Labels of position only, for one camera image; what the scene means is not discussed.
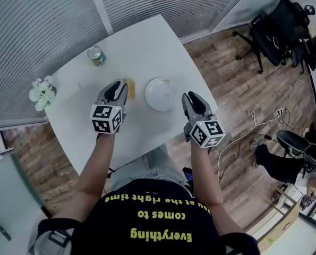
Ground black phone with blue screen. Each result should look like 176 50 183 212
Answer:
183 167 195 189

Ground light wooden desk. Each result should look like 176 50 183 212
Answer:
253 187 302 245

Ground grey shoulder strap with buckle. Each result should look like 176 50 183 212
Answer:
27 226 76 255

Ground green drink can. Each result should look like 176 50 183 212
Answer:
87 45 107 66

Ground person's black printed shirt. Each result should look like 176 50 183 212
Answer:
37 179 259 255

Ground white flower bouquet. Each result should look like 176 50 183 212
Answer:
29 75 58 112

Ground metal door handle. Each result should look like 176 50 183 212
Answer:
0 223 12 241

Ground person's right forearm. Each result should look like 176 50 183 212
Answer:
191 142 224 207

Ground white square table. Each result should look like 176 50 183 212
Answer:
42 14 219 176

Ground frosted glass door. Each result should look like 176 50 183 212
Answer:
0 152 46 255

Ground white floor cable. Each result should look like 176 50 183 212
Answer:
217 110 280 183

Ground person's grey trousers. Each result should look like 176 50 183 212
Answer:
108 143 187 193

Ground white round plate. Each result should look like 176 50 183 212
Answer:
143 76 175 113

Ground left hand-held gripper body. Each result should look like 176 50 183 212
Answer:
90 100 128 136

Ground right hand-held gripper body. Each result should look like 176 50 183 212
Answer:
183 113 226 149

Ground tan fuzzy brush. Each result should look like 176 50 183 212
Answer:
122 78 137 100

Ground person's left forearm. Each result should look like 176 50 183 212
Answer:
76 131 117 204

